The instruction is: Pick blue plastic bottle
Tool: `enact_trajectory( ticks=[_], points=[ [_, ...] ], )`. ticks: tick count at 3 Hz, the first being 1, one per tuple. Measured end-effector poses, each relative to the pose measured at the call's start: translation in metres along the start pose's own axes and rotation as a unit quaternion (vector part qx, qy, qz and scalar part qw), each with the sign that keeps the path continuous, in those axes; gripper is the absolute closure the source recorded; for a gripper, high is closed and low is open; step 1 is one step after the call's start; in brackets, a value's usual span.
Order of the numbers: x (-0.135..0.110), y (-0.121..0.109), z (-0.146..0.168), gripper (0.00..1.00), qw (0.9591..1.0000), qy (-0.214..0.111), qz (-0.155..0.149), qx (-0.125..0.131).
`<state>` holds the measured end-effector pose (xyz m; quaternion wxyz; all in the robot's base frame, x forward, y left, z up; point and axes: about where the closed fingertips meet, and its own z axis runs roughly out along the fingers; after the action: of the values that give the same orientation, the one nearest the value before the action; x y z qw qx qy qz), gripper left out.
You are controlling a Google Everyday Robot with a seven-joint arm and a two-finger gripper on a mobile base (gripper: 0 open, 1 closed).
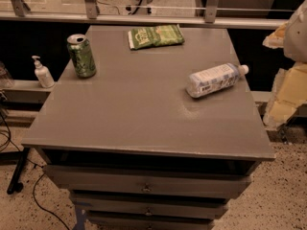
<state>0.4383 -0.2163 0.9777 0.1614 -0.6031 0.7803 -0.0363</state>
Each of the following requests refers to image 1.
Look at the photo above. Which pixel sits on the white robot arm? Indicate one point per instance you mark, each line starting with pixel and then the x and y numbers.
pixel 295 40

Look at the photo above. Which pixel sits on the blue plastic bottle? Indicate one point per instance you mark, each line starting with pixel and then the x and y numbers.
pixel 214 79

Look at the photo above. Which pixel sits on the white pump dispenser bottle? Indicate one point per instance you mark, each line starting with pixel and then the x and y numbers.
pixel 42 73

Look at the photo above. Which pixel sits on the grey drawer cabinet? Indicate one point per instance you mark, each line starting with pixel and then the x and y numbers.
pixel 135 114

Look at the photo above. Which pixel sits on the top grey drawer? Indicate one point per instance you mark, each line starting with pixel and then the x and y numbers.
pixel 147 182

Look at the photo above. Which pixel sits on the grey drawer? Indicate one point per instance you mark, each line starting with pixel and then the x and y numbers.
pixel 147 182
pixel 149 223
pixel 152 205

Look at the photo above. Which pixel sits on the green snack bag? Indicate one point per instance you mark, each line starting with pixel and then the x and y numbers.
pixel 156 36

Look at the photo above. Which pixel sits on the green soda can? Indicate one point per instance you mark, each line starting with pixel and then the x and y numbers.
pixel 81 55

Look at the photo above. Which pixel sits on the middle grey drawer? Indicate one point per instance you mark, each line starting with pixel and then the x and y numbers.
pixel 152 205

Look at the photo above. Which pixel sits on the bottom grey drawer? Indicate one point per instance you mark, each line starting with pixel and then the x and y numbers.
pixel 149 223

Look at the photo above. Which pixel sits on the yellow foam block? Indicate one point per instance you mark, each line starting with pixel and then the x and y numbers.
pixel 289 92

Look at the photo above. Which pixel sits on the black stand leg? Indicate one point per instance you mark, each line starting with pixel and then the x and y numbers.
pixel 15 185

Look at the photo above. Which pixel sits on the grey metal window rail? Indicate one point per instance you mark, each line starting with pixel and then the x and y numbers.
pixel 237 14

